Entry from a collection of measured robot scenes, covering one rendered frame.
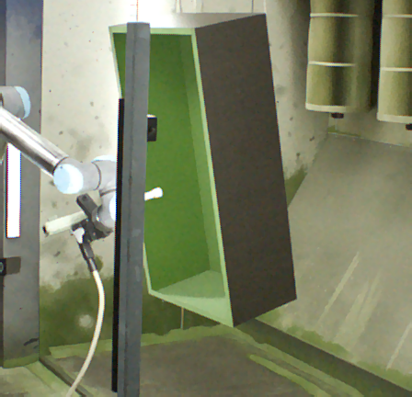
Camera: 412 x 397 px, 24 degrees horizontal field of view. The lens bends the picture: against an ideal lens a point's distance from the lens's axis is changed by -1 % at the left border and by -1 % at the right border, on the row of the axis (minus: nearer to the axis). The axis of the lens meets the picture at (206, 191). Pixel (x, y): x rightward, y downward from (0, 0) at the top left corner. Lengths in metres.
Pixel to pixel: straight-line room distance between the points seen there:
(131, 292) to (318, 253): 2.43
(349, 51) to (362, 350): 1.47
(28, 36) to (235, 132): 1.23
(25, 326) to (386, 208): 1.85
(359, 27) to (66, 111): 1.50
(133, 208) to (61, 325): 2.25
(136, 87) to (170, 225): 1.85
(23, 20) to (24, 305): 1.34
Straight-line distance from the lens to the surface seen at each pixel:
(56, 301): 4.75
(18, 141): 3.19
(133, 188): 2.59
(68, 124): 4.61
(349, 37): 4.87
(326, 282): 4.83
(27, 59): 4.51
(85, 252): 3.35
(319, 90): 4.90
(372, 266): 4.68
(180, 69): 4.29
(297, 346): 4.80
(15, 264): 4.62
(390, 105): 4.47
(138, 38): 2.56
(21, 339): 4.74
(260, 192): 3.85
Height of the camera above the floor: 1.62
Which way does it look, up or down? 9 degrees down
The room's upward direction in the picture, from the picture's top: 2 degrees clockwise
